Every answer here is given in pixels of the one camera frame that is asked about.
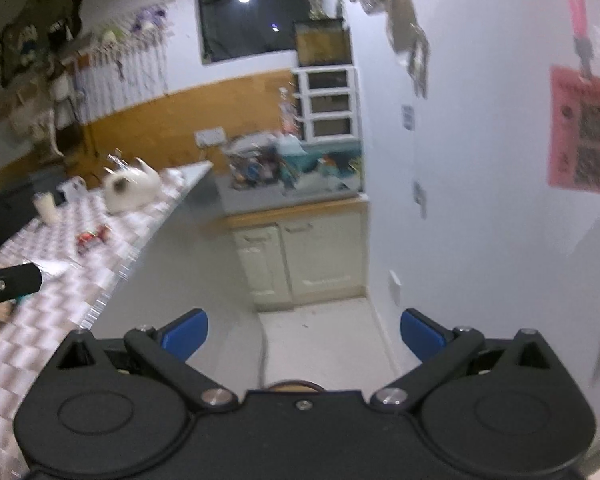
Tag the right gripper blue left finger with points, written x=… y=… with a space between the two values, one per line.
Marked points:
x=162 y=354

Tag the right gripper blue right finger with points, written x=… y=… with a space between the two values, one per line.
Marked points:
x=442 y=353

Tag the red snack packet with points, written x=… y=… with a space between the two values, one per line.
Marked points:
x=86 y=240

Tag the brown white checkered tablecloth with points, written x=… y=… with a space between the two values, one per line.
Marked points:
x=75 y=288

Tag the white cup with lid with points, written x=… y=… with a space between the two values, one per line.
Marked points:
x=44 y=203

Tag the cream low cabinet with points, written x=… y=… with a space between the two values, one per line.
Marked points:
x=304 y=254

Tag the white cat-shaped ceramic jar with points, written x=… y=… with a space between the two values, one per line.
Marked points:
x=131 y=187

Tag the pink hanging card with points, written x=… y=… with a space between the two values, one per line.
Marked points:
x=574 y=159

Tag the white drawer unit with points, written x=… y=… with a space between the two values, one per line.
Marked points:
x=326 y=103

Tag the glass fish tank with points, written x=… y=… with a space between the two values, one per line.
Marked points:
x=322 y=42

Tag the dark window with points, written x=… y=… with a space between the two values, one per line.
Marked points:
x=239 y=28

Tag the white wall socket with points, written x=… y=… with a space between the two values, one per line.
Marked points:
x=395 y=287

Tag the dark wall tapestry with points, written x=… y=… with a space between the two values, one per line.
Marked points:
x=42 y=27

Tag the white macrame wall hanging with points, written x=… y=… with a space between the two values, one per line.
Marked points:
x=124 y=62

